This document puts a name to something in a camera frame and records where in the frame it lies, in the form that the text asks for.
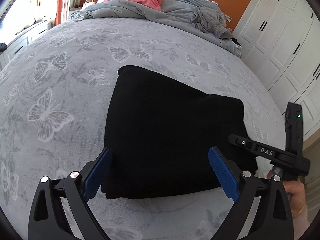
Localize black pants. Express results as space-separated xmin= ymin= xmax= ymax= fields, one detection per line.
xmin=101 ymin=66 xmax=258 ymax=199

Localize right hand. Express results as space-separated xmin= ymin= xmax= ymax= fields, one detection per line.
xmin=283 ymin=179 xmax=307 ymax=219

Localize grey butterfly bedspread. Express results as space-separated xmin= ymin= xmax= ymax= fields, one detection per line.
xmin=1 ymin=18 xmax=285 ymax=239

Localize white window bench cabinet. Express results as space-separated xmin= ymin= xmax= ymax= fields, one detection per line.
xmin=1 ymin=19 xmax=54 ymax=70

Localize grey crumpled duvet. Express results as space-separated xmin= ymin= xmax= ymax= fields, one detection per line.
xmin=69 ymin=0 xmax=242 ymax=56

